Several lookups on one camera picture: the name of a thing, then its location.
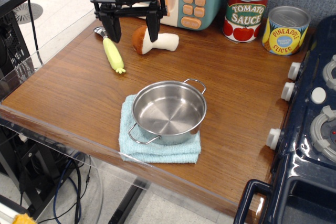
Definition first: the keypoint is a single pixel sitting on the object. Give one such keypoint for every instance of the stainless steel two-handled pan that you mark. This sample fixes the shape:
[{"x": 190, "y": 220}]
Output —
[{"x": 168, "y": 112}]

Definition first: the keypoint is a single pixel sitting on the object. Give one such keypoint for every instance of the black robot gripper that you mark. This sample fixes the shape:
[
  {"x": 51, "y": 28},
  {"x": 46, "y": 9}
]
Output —
[{"x": 109, "y": 12}]

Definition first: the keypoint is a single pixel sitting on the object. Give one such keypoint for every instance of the pineapple slices can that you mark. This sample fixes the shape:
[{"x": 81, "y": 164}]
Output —
[{"x": 285, "y": 31}]

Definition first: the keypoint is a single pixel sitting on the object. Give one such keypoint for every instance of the clear acrylic table guard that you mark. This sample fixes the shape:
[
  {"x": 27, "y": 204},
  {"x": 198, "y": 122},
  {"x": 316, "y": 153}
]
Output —
[{"x": 52, "y": 104}]

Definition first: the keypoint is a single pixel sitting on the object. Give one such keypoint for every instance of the spoon with yellow-green handle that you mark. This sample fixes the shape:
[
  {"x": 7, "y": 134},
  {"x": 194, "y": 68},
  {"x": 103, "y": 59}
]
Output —
[{"x": 114, "y": 58}]

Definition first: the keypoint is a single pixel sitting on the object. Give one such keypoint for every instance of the light blue folded cloth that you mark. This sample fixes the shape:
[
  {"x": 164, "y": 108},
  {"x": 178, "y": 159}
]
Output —
[{"x": 187, "y": 152}]

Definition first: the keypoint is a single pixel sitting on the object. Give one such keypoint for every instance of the black computer tower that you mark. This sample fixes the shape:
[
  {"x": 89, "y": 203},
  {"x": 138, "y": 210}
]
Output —
[{"x": 14, "y": 52}]

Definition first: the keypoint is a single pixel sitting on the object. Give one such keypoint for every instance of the plush brown white mushroom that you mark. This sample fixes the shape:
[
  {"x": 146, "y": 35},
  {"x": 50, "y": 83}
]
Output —
[{"x": 142, "y": 44}]

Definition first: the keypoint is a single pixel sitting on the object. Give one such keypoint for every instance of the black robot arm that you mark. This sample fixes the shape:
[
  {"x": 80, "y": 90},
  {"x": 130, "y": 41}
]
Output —
[{"x": 109, "y": 12}]

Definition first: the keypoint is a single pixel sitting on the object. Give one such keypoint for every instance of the tomato sauce can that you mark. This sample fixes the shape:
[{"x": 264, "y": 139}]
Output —
[{"x": 243, "y": 19}]

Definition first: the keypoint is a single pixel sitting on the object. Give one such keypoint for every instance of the dark blue toy stove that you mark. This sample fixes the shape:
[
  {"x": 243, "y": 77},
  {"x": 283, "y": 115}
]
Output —
[{"x": 302, "y": 187}]

